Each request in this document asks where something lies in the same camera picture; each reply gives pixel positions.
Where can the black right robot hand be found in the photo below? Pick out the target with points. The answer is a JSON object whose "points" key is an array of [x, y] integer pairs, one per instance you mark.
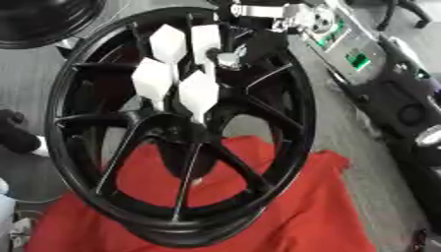
{"points": [[261, 42]]}

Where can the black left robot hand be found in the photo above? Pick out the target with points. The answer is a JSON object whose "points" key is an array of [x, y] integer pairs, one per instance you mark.
{"points": [[17, 138]]}

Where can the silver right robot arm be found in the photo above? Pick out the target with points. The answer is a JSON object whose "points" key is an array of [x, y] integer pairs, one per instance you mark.
{"points": [[373, 69]]}

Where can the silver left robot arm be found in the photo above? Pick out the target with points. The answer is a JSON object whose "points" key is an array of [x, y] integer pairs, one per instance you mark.
{"points": [[6, 210]]}

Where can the black spoked wheel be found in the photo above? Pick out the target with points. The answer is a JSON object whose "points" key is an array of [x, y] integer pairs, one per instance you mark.
{"points": [[287, 131]]}

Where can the black round tyre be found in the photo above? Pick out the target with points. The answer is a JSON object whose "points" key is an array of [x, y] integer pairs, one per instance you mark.
{"points": [[40, 23]]}

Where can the black office chair base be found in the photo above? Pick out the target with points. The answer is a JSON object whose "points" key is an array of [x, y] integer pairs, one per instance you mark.
{"points": [[410, 10]]}

